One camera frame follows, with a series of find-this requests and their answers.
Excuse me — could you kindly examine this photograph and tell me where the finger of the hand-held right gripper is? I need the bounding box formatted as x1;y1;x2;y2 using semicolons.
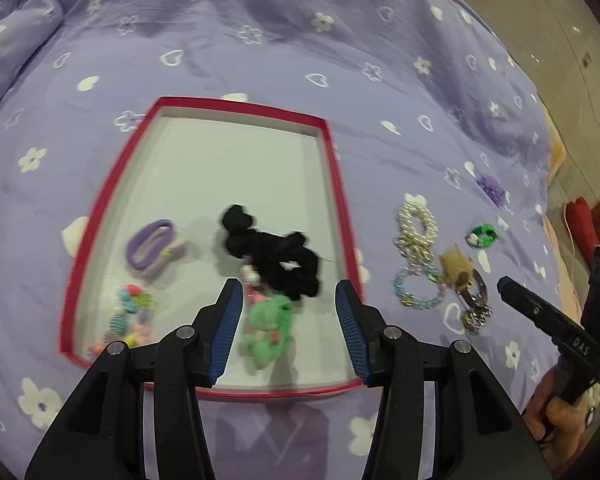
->
497;276;600;379

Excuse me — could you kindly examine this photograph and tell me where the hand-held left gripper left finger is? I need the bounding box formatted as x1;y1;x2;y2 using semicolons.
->
25;278;245;480

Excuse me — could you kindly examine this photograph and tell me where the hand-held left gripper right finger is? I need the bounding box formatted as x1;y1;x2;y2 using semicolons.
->
334;279;552;480

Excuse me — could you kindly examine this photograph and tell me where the green plush hair clip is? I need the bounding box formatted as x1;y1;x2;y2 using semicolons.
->
240;294;296;372

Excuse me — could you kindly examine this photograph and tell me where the silver chain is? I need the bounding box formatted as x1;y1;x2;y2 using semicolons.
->
460;305;493;336

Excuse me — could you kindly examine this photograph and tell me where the silver bangle watch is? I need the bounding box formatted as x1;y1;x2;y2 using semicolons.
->
452;267;491;311

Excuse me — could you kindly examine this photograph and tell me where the pastel beaded bracelet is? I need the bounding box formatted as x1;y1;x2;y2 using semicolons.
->
394;265;446;310

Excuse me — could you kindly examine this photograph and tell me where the amber claw hair clip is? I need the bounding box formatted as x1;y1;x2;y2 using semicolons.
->
439;244;476;291

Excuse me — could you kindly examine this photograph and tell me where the green crochet hair tie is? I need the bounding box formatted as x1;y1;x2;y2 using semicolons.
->
466;224;500;248

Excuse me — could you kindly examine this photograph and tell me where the red jewelry box tray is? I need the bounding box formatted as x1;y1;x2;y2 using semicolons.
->
60;96;363;401

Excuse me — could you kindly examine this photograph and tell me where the person's right hand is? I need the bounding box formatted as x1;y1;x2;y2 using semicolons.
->
522;366;600;461

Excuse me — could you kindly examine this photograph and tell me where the red cloth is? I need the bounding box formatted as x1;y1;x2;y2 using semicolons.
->
565;197;596;261

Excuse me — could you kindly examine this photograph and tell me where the black scrunchie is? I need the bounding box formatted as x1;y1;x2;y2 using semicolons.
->
221;204;321;301

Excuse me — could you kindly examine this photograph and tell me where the purple flower scrunchie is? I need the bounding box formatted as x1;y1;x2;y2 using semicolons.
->
475;174;512;208

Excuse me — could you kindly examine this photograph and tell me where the purple flower print blanket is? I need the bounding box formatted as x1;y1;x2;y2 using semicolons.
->
0;0;588;480

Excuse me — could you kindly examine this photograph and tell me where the colourful beaded bracelet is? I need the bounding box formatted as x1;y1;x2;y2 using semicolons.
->
87;284;156;356

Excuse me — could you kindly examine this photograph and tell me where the purple hair tie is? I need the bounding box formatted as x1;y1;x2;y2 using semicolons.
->
126;219;188;268

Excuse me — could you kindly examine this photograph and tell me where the pearl hair tie metal flower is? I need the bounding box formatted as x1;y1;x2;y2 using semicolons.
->
394;201;438;266

